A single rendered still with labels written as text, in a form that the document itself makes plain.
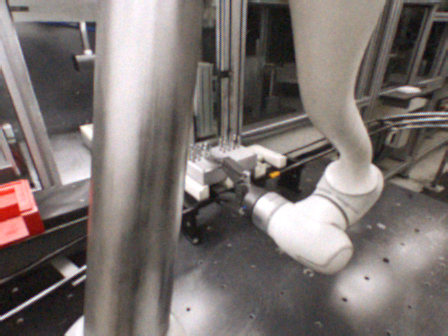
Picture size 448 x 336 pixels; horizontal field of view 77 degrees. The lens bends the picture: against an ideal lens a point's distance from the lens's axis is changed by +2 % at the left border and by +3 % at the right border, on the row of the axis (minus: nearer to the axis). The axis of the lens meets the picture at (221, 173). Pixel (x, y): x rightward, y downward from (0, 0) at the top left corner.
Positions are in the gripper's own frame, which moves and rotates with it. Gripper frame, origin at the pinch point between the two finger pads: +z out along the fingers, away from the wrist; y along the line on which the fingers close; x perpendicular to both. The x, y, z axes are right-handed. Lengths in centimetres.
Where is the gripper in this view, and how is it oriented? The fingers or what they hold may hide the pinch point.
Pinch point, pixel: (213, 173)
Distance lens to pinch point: 81.6
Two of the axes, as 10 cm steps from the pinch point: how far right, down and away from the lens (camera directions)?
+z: -6.1, -4.1, 6.8
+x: -7.9, 2.9, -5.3
